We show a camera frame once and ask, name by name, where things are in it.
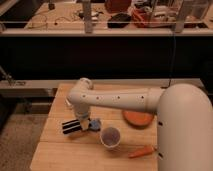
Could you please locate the black striped eraser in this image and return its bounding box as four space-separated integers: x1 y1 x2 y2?
62 120 81 134

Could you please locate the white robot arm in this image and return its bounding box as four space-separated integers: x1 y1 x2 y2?
67 78 213 171

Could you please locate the small blue object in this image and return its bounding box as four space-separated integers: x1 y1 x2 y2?
89 119 101 131

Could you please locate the white paper cup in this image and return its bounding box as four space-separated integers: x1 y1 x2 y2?
100 127 121 149

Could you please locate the orange round plate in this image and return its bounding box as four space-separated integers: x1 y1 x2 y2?
122 110 154 127

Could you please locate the orange carrot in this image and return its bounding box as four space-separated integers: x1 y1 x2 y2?
128 145 156 158

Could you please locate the black bowl on shelf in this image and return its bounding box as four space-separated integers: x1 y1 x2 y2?
107 13 131 28

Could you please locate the red box on shelf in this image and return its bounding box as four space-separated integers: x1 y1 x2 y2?
132 7 152 28

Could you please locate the grey vertical post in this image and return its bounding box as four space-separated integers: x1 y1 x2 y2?
82 0 93 34

